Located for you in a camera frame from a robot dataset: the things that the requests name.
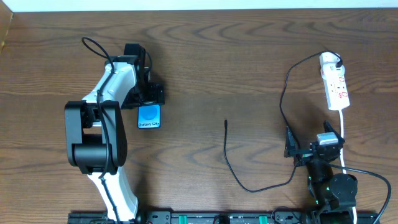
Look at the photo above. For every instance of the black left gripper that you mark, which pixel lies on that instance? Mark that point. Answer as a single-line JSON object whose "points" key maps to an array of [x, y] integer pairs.
{"points": [[154, 94]]}

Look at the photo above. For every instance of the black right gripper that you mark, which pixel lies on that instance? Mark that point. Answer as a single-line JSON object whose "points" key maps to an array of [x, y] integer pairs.
{"points": [[306, 154]]}

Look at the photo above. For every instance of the blue screen Galaxy smartphone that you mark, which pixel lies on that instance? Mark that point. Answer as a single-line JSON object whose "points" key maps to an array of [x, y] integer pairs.
{"points": [[149, 117]]}

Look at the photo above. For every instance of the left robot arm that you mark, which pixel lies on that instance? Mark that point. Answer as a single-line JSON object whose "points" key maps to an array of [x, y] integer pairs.
{"points": [[95, 133]]}

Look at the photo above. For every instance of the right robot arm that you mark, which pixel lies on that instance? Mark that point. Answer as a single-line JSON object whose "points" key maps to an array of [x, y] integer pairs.
{"points": [[335, 194]]}

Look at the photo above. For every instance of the white charger plug adapter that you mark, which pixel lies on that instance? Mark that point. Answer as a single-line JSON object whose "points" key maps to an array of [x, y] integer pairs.
{"points": [[331, 64]]}

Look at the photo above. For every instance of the white power strip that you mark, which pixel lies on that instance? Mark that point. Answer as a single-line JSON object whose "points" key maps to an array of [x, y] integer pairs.
{"points": [[336, 92]]}

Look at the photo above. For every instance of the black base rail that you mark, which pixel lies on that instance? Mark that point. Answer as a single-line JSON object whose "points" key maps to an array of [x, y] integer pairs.
{"points": [[166, 217]]}

